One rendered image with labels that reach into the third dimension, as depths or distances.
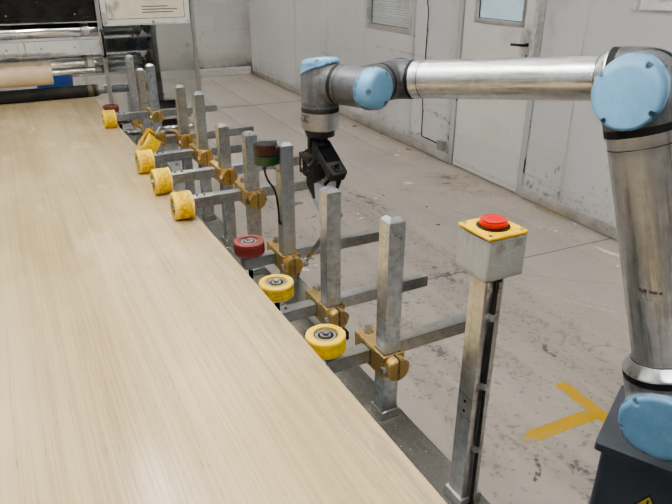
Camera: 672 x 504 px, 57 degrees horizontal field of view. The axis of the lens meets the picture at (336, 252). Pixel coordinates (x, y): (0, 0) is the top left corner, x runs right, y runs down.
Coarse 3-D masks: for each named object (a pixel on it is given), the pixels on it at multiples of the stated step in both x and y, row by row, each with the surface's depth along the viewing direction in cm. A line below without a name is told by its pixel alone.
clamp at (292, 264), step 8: (272, 240) 170; (272, 248) 166; (280, 256) 162; (288, 256) 161; (296, 256) 161; (280, 264) 163; (288, 264) 160; (296, 264) 161; (288, 272) 160; (296, 272) 162
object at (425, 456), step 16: (208, 224) 226; (224, 240) 209; (256, 272) 188; (304, 320) 164; (304, 336) 157; (352, 368) 144; (352, 384) 139; (368, 384) 139; (368, 400) 134; (384, 416) 127; (400, 416) 129; (400, 432) 124; (416, 432) 124; (400, 448) 120; (416, 448) 120; (432, 448) 120; (416, 464) 116; (432, 464) 116; (448, 464) 116; (432, 480) 113; (448, 480) 113; (480, 496) 109
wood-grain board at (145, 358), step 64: (0, 128) 277; (64, 128) 277; (0, 192) 198; (64, 192) 198; (128, 192) 198; (0, 256) 154; (64, 256) 154; (128, 256) 154; (192, 256) 154; (0, 320) 126; (64, 320) 126; (128, 320) 126; (192, 320) 126; (256, 320) 126; (0, 384) 106; (64, 384) 106; (128, 384) 106; (192, 384) 106; (256, 384) 106; (320, 384) 106; (0, 448) 92; (64, 448) 92; (128, 448) 92; (192, 448) 92; (256, 448) 92; (320, 448) 92; (384, 448) 92
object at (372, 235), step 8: (360, 232) 178; (368, 232) 178; (376, 232) 178; (344, 240) 174; (352, 240) 175; (360, 240) 176; (368, 240) 178; (376, 240) 179; (296, 248) 168; (304, 248) 168; (344, 248) 175; (264, 256) 163; (272, 256) 165; (304, 256) 169; (248, 264) 162; (256, 264) 163; (264, 264) 164
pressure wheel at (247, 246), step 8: (240, 240) 162; (248, 240) 160; (256, 240) 162; (240, 248) 158; (248, 248) 158; (256, 248) 159; (264, 248) 162; (240, 256) 159; (248, 256) 159; (256, 256) 159
